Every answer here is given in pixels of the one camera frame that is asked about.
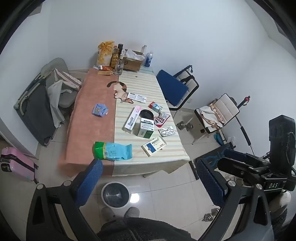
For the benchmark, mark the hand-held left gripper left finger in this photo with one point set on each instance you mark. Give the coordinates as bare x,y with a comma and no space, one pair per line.
90,183

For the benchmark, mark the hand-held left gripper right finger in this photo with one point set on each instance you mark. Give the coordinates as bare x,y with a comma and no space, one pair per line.
209,183

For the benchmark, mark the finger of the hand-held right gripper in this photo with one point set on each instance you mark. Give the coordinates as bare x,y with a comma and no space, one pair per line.
235,168
240,155

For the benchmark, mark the white trash bin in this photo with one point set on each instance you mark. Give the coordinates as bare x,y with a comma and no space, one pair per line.
115,194

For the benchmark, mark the black cup lid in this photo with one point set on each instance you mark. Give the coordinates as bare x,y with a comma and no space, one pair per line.
146,114

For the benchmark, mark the milk carton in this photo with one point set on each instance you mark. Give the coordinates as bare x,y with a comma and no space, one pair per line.
155,106

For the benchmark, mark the person's right forearm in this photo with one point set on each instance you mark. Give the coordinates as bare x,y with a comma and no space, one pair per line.
284,200

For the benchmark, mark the red knob stand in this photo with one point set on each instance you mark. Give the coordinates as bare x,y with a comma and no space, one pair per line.
242,129

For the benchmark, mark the blue slippers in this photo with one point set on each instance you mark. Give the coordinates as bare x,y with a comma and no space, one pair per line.
218,139

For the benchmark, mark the chrome dumbbell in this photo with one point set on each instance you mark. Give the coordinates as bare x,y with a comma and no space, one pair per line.
211,214
185,126

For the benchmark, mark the grey slipper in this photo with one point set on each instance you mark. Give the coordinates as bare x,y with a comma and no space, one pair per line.
131,212
107,213

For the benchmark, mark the green blue snack bag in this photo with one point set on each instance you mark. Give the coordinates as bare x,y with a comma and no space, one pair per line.
115,151

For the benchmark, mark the beige cloth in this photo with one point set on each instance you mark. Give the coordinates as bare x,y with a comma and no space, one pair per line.
210,115

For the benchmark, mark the pink tablecloth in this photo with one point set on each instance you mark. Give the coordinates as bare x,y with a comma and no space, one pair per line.
92,132

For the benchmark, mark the white padded chair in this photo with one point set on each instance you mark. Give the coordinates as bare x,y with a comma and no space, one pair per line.
229,105

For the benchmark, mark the blue white medicine box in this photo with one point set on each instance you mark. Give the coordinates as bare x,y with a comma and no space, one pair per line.
153,146

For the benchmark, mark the silver blister pack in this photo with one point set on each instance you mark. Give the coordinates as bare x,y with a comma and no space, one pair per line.
167,131

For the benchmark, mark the person's dark fuzzy clothing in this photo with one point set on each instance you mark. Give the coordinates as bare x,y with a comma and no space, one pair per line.
143,230

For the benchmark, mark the blue tissue packet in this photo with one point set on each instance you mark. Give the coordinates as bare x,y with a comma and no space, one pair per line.
100,110

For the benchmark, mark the long pink white box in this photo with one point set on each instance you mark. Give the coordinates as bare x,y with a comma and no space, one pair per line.
132,119

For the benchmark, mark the pink suitcase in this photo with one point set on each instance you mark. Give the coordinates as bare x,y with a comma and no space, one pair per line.
16,165

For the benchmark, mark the green white medicine box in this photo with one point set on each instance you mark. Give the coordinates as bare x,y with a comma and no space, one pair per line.
145,128

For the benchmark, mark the red snack packet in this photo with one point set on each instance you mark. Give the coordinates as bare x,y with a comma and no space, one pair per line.
160,121

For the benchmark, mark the crumpled foil packet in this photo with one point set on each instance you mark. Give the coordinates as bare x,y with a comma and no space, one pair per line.
164,115

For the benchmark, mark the grey chair with clothes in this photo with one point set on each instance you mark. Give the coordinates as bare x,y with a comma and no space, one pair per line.
37,111

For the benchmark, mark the blue cushion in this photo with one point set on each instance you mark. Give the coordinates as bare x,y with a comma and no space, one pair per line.
173,88

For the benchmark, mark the flat white printed box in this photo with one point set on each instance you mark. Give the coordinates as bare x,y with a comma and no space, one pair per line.
136,96

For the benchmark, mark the clothes on grey chair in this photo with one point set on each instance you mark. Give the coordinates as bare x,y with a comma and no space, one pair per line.
55,90

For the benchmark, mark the striped tablecloth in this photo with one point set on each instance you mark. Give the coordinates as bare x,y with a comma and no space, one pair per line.
143,85

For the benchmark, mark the small brown packet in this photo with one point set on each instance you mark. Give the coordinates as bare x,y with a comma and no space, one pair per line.
104,72

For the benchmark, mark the small red packet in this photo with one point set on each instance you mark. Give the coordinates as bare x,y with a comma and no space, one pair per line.
106,68

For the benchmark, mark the clear glass bottle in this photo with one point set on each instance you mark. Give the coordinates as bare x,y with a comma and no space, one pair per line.
119,67

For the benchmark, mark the amber bottle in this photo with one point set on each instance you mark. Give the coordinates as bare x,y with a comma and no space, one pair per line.
114,59

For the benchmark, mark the cardboard box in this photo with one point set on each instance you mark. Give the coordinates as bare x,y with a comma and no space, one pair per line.
133,61

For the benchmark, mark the yellow snack bag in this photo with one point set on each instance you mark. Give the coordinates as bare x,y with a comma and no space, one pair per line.
104,53

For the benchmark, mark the blue label water bottle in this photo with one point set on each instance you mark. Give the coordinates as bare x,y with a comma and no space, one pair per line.
148,59

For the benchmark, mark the dark bottle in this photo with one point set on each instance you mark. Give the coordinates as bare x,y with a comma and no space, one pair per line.
120,48

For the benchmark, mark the slim clear bottle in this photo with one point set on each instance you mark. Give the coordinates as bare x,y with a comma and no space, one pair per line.
144,49

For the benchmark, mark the black frame white chair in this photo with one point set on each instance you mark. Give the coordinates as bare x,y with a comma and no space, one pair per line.
192,83

